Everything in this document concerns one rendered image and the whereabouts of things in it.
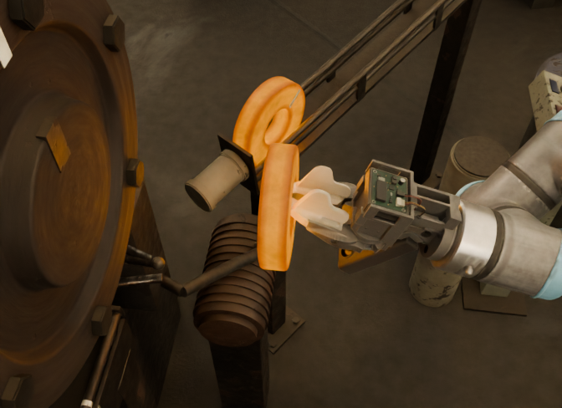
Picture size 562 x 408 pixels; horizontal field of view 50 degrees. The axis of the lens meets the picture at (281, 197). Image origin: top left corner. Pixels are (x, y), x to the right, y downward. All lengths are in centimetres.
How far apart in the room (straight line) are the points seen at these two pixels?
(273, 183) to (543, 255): 33
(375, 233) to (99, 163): 38
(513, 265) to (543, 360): 92
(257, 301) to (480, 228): 43
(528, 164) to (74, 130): 64
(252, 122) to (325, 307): 78
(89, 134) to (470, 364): 132
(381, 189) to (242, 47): 168
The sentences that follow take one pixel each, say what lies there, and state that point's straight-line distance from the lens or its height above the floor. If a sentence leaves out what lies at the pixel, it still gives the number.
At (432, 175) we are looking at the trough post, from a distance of 191.
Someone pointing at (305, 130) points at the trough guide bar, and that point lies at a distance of 104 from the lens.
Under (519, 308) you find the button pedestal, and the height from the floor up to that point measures 1.
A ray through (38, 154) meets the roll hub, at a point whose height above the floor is 117.
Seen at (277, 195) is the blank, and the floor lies 89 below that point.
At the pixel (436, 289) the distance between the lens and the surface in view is 157.
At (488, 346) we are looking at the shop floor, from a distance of 164.
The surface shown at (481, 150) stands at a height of 52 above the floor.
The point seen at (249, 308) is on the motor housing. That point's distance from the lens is 101.
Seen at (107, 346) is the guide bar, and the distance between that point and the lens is 80.
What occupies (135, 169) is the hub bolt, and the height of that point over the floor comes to 104.
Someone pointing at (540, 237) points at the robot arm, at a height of 82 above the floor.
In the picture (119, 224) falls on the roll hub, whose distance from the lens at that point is 51.
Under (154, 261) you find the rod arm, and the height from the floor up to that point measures 91.
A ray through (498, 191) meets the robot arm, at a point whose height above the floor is 77.
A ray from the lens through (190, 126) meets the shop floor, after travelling 203.
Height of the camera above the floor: 141
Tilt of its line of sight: 51 degrees down
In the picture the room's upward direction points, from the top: straight up
